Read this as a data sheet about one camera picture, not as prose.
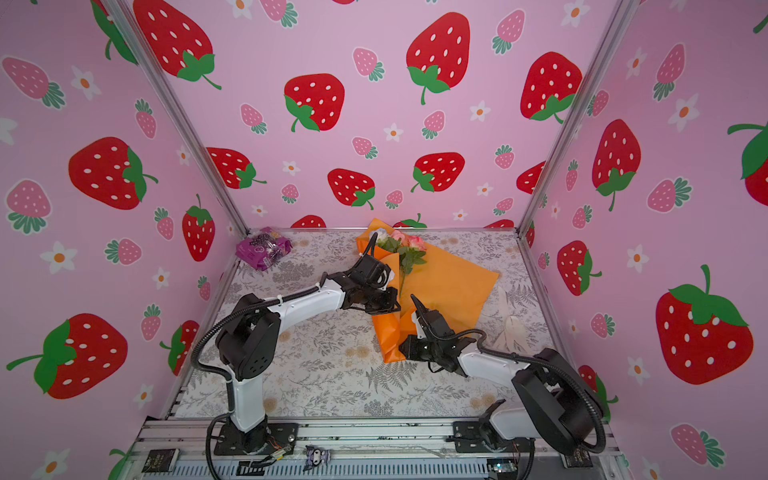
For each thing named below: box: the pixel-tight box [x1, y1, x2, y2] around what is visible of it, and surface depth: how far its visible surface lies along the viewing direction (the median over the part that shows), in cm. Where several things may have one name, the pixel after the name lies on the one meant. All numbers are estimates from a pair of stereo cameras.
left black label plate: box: [141, 448, 180, 473], surface depth 71 cm
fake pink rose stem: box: [391, 229, 427, 295], surface depth 113 cm
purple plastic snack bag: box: [235, 226, 293, 271], surface depth 110 cm
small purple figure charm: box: [302, 445, 331, 471], surface depth 71 cm
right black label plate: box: [565, 448, 593, 468], surface depth 71 cm
